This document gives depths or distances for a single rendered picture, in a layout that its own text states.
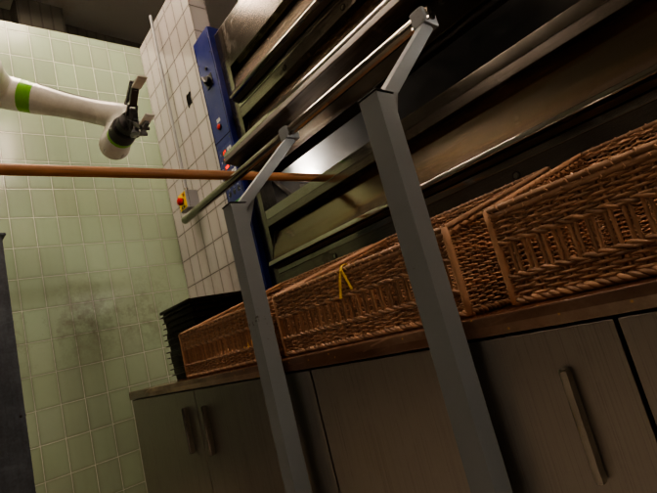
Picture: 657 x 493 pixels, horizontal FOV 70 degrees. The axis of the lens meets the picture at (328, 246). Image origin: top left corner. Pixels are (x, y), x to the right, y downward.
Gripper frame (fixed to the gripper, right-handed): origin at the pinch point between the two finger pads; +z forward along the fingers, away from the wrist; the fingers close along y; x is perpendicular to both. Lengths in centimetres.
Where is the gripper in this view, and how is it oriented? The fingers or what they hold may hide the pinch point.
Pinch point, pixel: (145, 97)
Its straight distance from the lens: 170.2
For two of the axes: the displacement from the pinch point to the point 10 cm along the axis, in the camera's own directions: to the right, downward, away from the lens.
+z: 6.2, -2.9, -7.3
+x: -7.5, 0.7, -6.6
